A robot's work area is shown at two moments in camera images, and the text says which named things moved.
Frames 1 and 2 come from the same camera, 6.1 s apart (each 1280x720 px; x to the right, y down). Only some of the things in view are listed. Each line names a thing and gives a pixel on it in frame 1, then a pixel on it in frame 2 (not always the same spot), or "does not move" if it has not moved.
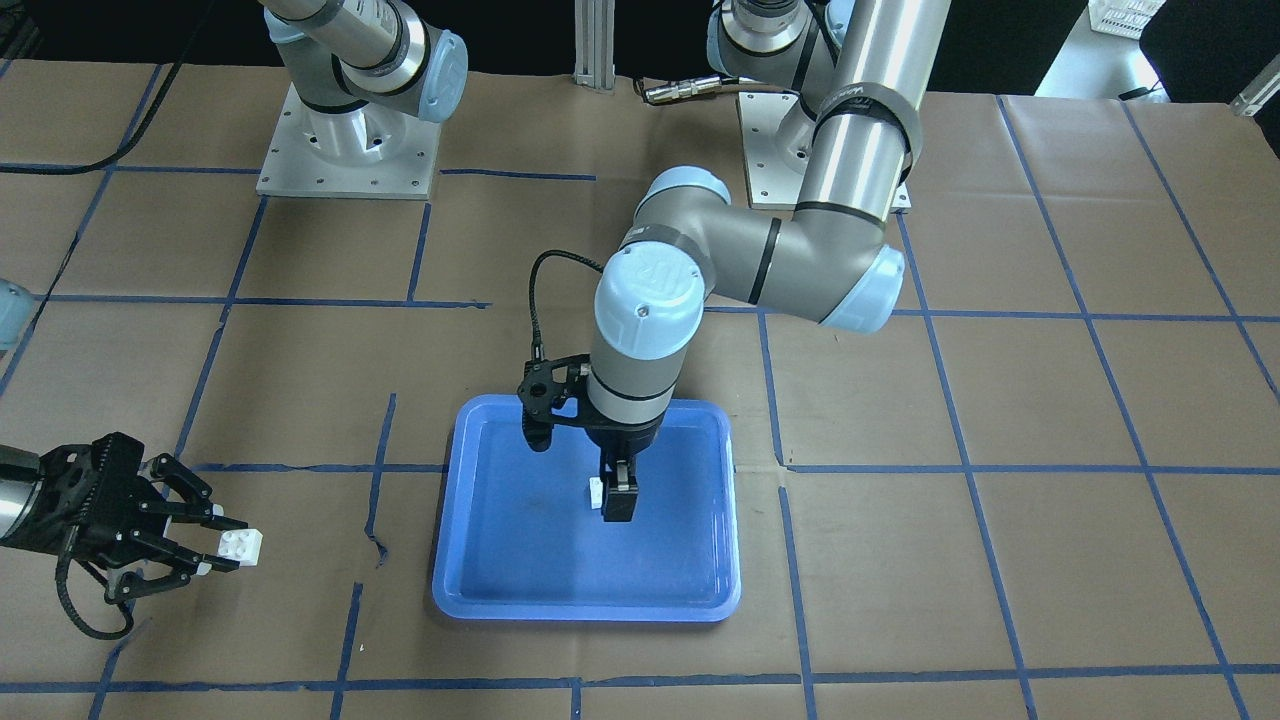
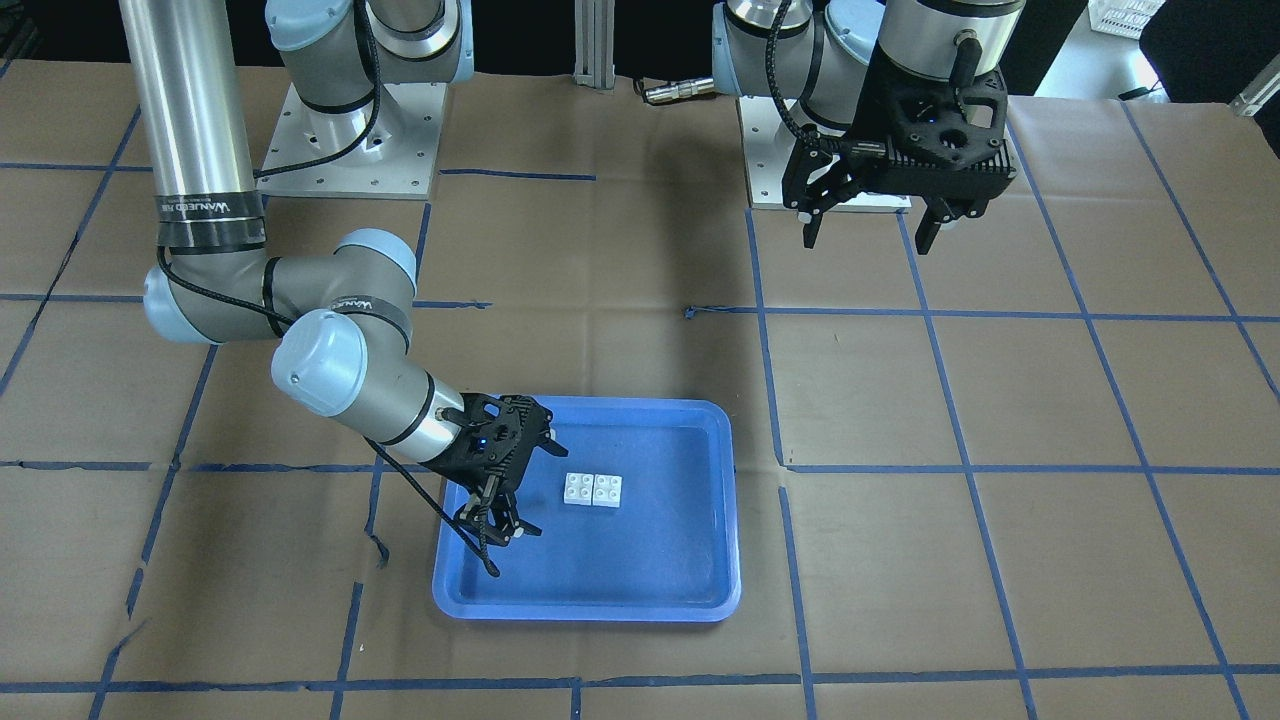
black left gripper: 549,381 -> 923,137
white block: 242,545 -> 578,488
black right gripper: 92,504 -> 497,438
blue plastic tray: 520,540 does not move
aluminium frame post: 594,22 does not move
